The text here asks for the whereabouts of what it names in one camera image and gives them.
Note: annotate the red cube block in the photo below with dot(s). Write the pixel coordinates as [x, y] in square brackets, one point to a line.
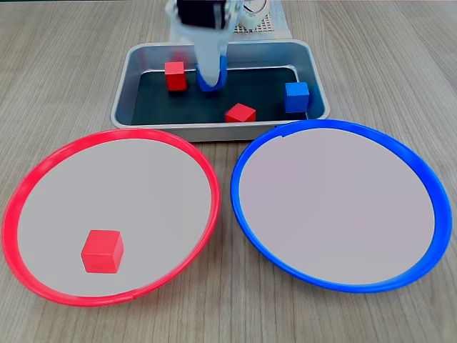
[101, 253]
[241, 114]
[175, 76]

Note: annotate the black tray liner mat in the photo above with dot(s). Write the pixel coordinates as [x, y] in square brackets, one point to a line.
[257, 82]

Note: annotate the silver metal tray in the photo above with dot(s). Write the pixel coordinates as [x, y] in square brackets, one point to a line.
[123, 89]

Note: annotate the white mesh grip mat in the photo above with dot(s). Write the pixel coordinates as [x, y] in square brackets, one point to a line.
[266, 26]

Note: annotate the red rimmed round dish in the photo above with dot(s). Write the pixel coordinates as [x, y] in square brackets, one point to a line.
[114, 193]

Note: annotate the blue rimmed round dish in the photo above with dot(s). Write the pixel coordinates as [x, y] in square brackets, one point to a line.
[335, 207]

